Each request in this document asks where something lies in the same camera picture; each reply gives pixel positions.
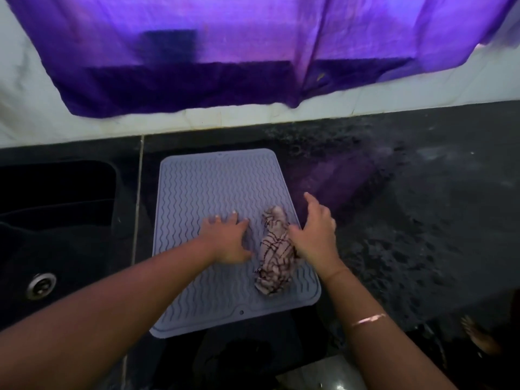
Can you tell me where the person's bare foot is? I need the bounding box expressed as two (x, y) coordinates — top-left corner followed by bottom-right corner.
(461, 314), (504, 356)

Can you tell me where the black kitchen sink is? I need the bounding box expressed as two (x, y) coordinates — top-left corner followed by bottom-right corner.
(0, 160), (141, 333)

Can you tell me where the grey wavy silicone drying mat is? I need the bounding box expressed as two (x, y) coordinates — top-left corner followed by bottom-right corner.
(149, 148), (322, 339)

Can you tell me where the beige checked cloth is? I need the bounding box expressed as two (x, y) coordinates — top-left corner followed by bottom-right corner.
(254, 205), (304, 296)

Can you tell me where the person's right hand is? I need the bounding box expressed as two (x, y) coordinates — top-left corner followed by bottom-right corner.
(287, 192), (346, 280)

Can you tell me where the metal sink drain strainer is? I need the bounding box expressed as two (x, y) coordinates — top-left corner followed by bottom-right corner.
(25, 273), (57, 301)

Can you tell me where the person's left hand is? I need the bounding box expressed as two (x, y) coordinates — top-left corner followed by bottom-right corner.
(198, 212), (254, 265)

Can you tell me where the person's right forearm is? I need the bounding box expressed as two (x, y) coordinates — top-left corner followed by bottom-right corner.
(322, 265), (459, 390)

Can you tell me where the purple curtain cloth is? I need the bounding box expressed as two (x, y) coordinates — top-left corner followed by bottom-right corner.
(3, 0), (520, 119)

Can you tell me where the thin copper bangle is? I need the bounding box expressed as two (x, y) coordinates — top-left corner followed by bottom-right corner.
(350, 313), (389, 328)

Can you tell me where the person's left forearm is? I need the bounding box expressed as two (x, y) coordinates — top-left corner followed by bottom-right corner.
(0, 236), (223, 390)

